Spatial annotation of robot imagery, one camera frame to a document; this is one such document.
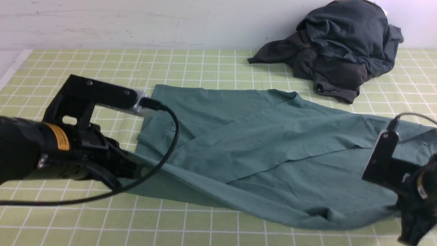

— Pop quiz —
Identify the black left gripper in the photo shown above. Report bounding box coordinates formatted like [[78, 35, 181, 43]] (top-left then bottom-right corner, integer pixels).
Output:
[[70, 125, 147, 190]]

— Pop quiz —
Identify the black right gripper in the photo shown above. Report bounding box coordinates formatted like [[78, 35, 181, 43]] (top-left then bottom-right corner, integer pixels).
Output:
[[396, 194, 436, 246]]

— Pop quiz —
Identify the green long-sleeve top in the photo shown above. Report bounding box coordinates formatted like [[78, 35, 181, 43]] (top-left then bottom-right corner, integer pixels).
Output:
[[118, 84, 437, 231]]

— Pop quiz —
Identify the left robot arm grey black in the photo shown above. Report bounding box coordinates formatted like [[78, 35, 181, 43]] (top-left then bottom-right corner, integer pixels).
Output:
[[0, 117, 144, 190]]

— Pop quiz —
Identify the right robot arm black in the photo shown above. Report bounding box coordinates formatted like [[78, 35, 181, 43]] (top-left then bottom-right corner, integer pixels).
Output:
[[397, 154, 437, 246]]

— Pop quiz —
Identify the green checkered tablecloth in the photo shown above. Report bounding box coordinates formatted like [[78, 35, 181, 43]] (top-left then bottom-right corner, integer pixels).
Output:
[[1, 49, 436, 246]]

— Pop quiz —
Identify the dark grey clothes pile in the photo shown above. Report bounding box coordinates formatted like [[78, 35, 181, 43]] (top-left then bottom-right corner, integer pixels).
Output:
[[247, 0, 404, 104]]

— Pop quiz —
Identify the black left camera cable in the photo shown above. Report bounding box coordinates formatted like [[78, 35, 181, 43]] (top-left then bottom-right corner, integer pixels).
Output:
[[0, 99, 180, 206]]

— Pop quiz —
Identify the black camera cable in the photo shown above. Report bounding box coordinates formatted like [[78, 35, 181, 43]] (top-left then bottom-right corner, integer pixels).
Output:
[[386, 112, 437, 134], [0, 99, 180, 206]]

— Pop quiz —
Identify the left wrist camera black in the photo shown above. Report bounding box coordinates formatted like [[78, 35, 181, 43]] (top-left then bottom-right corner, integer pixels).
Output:
[[42, 74, 166, 131]]

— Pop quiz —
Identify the black right camera cable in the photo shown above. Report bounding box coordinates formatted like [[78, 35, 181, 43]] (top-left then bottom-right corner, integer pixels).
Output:
[[386, 112, 437, 134]]

